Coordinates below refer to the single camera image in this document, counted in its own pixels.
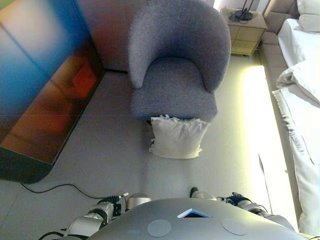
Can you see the white duvet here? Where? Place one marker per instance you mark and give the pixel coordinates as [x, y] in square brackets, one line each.
[305, 80]

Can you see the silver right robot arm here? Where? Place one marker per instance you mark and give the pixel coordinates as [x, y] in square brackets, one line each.
[255, 207]

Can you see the large glossy screen panel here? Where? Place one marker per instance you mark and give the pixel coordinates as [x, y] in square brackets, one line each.
[37, 87]

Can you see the white fringed cloth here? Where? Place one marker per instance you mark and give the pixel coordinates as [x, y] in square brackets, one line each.
[177, 137]

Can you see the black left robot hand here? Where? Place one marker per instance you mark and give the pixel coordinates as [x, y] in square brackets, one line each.
[112, 198]

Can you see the grey robot torso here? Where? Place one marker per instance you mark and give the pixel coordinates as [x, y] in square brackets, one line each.
[190, 225]

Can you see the white fringed throw blanket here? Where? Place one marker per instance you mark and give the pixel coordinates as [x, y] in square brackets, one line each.
[307, 150]

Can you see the beige wooden nightstand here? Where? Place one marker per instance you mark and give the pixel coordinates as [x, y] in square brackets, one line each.
[246, 37]

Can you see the white bed pillow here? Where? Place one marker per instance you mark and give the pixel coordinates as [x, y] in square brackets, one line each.
[310, 15]

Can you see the white bed sheet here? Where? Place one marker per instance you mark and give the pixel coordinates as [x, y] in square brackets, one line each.
[295, 45]

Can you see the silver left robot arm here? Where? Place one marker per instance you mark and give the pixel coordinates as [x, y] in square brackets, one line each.
[85, 222]

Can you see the black table lamp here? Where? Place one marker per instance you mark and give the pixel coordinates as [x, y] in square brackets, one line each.
[240, 16]

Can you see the grey fabric tub armchair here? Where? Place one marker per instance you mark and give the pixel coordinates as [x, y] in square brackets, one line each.
[175, 87]

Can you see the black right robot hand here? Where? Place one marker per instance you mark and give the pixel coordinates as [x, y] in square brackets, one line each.
[235, 198]

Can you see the bed with white linen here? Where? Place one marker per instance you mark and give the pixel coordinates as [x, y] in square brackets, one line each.
[271, 62]

